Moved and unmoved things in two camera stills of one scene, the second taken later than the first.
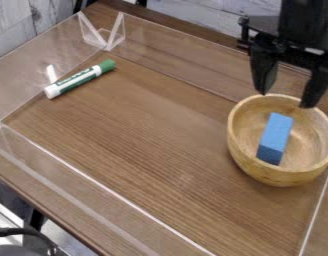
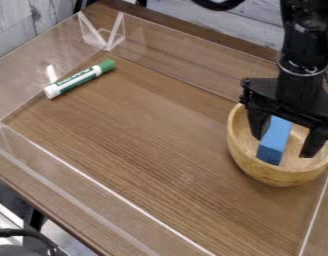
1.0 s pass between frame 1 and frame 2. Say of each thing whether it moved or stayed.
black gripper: moved
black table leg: stayed
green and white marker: stayed
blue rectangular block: stayed
